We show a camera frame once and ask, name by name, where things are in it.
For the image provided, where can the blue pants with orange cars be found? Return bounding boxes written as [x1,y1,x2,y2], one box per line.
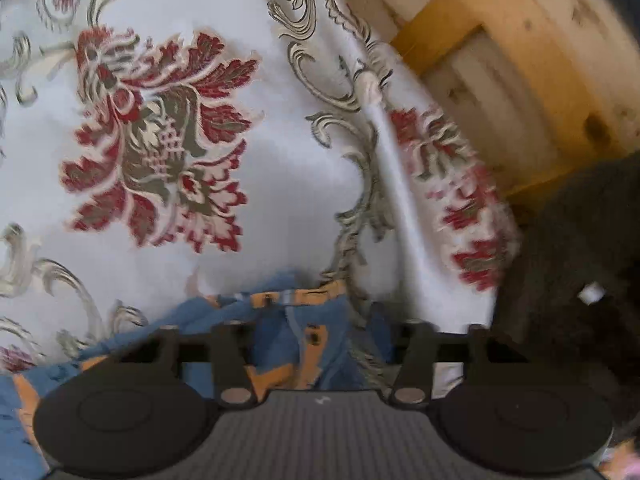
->
[1,276,394,479]

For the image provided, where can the floral white bedspread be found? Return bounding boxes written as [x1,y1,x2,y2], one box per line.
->
[1,0,514,373]

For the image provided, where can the wooden bed frame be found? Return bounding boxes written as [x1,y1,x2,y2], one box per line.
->
[348,0,639,196]

